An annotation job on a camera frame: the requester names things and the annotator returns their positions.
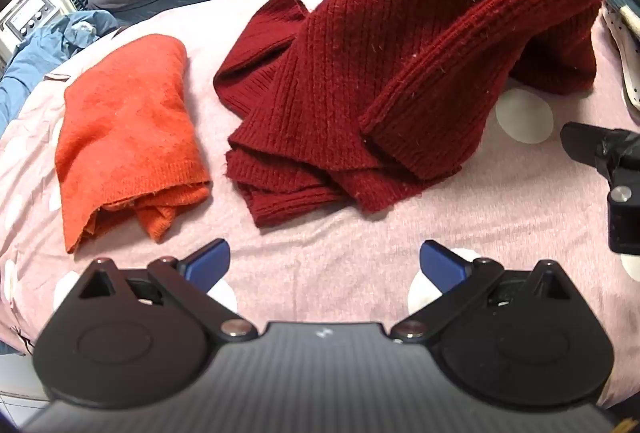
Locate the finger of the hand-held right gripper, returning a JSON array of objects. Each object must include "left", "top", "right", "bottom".
[{"left": 560, "top": 122, "right": 640, "bottom": 210}]

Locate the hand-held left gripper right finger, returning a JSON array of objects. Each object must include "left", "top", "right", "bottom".
[{"left": 391, "top": 240, "right": 577, "bottom": 345}]

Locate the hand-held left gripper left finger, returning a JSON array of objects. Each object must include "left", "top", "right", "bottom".
[{"left": 75, "top": 238, "right": 258, "bottom": 345}]

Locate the dark red knit sweater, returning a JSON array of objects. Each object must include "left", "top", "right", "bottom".
[{"left": 213, "top": 0, "right": 621, "bottom": 229}]

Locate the white perforated insole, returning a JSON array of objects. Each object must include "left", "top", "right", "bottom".
[{"left": 600, "top": 6, "right": 640, "bottom": 120}]

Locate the pink dotted bed sheet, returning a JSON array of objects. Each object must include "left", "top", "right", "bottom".
[{"left": 0, "top": 0, "right": 640, "bottom": 409}]

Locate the orange knit sweater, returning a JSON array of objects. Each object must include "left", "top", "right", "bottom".
[{"left": 54, "top": 34, "right": 212, "bottom": 255}]

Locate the white appliance with knobs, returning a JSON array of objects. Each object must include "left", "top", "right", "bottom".
[{"left": 0, "top": 0, "right": 67, "bottom": 60}]

